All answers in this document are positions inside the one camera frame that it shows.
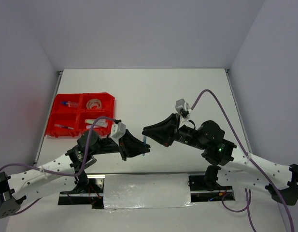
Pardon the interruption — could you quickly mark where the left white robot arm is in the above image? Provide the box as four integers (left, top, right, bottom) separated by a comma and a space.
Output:
0, 130, 150, 219

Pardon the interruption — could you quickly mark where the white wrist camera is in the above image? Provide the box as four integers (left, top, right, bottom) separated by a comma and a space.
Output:
110, 122, 126, 145
175, 99, 192, 127

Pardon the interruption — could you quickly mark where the red compartment storage bin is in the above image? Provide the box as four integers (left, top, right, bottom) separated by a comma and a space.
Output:
45, 92, 115, 138

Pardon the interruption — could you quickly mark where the pink highlighter pen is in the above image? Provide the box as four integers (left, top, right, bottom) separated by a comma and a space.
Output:
86, 122, 108, 129

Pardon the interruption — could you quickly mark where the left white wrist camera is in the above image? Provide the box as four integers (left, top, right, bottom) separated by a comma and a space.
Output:
110, 122, 126, 145

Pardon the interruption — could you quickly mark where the green highlighter pen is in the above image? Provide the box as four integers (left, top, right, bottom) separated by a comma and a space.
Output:
85, 118, 110, 124

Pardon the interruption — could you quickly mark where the large clear tape roll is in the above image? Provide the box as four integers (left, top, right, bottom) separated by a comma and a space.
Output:
86, 99, 102, 110

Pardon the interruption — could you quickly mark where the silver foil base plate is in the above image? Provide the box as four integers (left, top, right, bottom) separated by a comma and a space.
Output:
103, 174, 193, 209

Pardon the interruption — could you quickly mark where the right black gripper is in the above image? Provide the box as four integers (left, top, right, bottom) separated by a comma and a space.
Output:
142, 113, 206, 150

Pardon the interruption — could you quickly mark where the blue cap glue bottle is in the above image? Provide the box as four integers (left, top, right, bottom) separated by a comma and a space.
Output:
60, 101, 79, 108

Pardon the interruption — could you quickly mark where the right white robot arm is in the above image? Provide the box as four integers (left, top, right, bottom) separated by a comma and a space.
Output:
142, 114, 298, 206

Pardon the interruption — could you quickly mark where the blue gel pen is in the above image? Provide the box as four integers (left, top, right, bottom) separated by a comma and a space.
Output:
142, 135, 147, 156
54, 124, 74, 130

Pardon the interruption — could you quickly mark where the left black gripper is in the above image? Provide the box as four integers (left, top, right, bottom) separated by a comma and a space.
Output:
91, 128, 150, 160

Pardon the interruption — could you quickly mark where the small white tape roll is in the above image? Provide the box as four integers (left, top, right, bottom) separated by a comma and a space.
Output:
90, 101, 102, 109

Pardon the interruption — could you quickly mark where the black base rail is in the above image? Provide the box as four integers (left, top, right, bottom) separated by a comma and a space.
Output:
57, 173, 235, 209

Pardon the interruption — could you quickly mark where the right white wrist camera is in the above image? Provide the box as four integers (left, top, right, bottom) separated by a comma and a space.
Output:
175, 99, 192, 127

